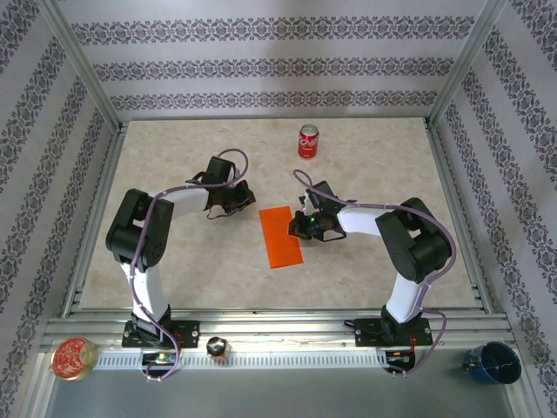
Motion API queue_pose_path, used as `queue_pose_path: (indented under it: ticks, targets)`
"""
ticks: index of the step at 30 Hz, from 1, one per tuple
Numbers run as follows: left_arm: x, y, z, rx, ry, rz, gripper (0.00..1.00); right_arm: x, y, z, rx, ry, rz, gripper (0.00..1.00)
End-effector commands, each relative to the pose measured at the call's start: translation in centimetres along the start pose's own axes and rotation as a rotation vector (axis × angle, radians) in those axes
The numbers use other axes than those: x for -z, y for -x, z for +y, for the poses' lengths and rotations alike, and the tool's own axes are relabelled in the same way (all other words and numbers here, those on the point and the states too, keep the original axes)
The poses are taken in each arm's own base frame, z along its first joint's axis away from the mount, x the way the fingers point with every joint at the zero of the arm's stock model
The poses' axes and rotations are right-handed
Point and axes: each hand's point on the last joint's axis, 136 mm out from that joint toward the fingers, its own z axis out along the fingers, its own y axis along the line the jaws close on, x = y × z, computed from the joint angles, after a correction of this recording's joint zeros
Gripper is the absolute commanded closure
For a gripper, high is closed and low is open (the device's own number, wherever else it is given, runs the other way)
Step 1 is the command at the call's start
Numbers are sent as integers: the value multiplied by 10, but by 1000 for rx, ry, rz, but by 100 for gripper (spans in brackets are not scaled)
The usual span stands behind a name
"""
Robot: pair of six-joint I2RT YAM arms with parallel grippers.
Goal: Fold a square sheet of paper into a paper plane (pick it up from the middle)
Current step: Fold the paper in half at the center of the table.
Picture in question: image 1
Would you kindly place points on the blue enamel mug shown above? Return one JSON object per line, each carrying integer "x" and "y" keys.
{"x": 494, "y": 363}

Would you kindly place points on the round gold red tin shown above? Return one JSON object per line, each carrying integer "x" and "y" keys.
{"x": 71, "y": 359}

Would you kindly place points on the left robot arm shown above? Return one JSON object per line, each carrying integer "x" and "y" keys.
{"x": 139, "y": 231}

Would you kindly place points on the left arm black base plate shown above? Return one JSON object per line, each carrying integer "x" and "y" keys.
{"x": 187, "y": 333}

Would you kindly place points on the aluminium side rail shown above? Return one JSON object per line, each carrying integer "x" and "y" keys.
{"x": 461, "y": 217}
{"x": 93, "y": 217}

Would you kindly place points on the small dark brown knob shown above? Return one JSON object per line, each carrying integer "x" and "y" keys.
{"x": 217, "y": 347}

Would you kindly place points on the small circuit board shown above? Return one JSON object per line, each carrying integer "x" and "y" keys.
{"x": 160, "y": 359}
{"x": 399, "y": 357}

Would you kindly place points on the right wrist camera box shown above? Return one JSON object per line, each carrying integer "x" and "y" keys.
{"x": 308, "y": 201}

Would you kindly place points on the red soda can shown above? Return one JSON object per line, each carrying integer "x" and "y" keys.
{"x": 308, "y": 146}

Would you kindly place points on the orange paper sheet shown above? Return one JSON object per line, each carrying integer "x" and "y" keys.
{"x": 280, "y": 237}

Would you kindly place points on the aluminium frame post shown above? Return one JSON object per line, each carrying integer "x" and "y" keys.
{"x": 78, "y": 61}
{"x": 465, "y": 61}

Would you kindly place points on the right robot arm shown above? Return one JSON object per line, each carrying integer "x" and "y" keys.
{"x": 413, "y": 244}

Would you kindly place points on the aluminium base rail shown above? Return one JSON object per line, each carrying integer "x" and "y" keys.
{"x": 283, "y": 328}

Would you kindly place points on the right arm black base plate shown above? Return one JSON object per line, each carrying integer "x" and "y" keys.
{"x": 367, "y": 333}

